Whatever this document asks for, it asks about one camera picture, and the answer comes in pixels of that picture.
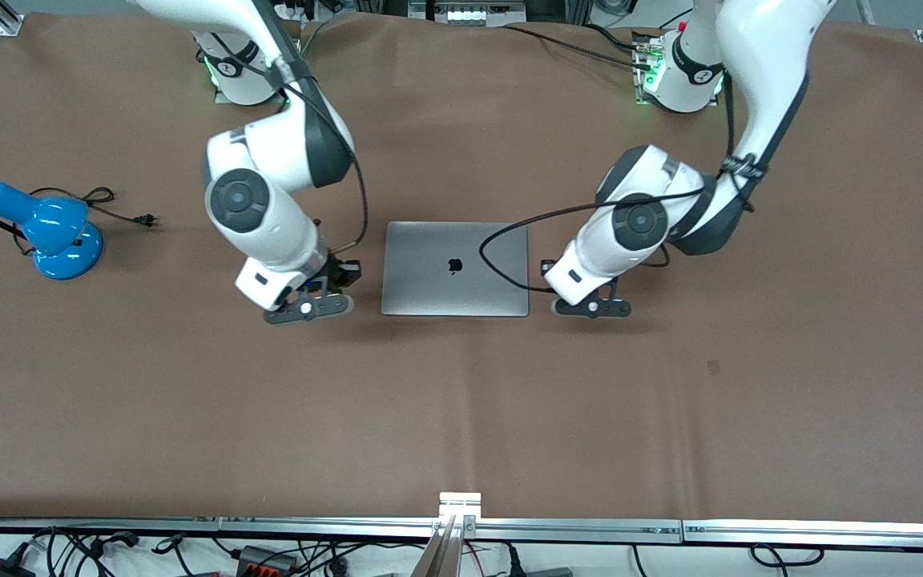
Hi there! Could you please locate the aluminium camera mount post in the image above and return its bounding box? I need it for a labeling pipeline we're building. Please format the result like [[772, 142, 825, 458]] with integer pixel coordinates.
[[409, 491, 483, 577]]

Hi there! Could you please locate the black looped floor cable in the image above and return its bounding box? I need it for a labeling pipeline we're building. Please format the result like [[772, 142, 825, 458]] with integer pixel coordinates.
[[750, 543, 824, 568]]

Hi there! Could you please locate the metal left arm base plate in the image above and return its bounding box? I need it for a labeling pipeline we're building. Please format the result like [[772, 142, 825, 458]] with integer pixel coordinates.
[[632, 30, 728, 107]]

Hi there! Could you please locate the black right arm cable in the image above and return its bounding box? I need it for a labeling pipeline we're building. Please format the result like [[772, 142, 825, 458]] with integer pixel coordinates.
[[209, 28, 369, 256]]

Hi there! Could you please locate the white power strip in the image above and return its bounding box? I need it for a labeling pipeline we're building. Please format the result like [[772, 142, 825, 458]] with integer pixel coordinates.
[[409, 0, 528, 26]]

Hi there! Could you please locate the black box with orange connectors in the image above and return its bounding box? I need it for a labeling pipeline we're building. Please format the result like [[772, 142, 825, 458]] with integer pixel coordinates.
[[236, 544, 300, 575]]

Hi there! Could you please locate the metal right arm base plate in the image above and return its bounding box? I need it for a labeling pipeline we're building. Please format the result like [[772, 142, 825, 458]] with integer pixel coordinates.
[[213, 34, 303, 107]]

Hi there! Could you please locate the aluminium table edge rail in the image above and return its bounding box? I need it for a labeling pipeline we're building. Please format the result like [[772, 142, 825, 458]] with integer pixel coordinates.
[[683, 519, 923, 551], [220, 517, 440, 539], [0, 517, 222, 535], [470, 518, 683, 544]]

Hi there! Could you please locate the grey laptop computer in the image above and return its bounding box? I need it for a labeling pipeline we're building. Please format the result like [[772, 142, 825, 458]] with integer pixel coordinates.
[[381, 221, 530, 317]]

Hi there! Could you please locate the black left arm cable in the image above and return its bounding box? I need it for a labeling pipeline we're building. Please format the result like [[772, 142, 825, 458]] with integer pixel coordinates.
[[478, 71, 768, 293]]

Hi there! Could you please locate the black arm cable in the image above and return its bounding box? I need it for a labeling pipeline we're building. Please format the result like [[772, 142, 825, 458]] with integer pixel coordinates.
[[209, 28, 369, 256], [478, 71, 768, 293]]

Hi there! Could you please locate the brown table cover sheet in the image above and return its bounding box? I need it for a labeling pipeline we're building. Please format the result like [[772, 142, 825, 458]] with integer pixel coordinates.
[[0, 11, 923, 522]]

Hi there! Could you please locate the black braided cable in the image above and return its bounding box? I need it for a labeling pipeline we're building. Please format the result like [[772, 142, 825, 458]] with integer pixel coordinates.
[[502, 22, 655, 71]]

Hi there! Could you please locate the black lamp cord with plug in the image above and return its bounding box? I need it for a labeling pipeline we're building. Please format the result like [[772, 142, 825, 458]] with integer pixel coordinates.
[[0, 186, 160, 257]]

